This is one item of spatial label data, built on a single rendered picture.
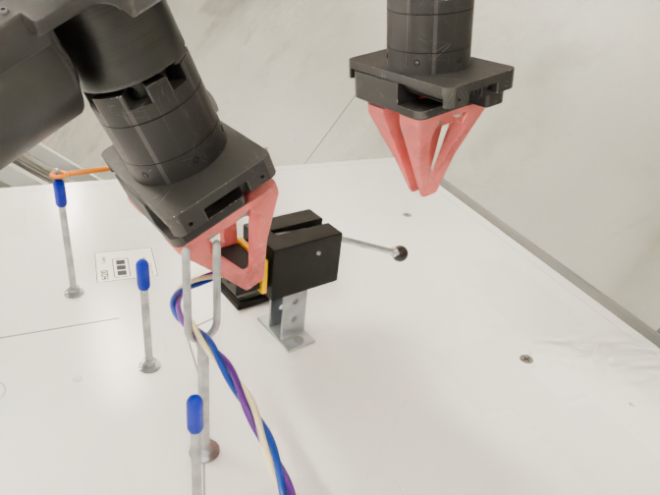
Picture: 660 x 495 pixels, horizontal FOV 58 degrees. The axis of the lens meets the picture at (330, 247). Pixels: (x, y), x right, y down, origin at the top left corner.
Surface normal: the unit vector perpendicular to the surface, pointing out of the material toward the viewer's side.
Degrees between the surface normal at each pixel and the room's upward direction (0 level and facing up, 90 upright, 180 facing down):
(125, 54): 93
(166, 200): 27
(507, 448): 50
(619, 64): 0
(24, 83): 100
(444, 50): 83
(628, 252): 0
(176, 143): 93
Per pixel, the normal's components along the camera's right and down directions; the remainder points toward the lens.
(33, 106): 0.80, 0.43
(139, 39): 0.66, 0.38
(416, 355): 0.09, -0.86
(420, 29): -0.35, 0.52
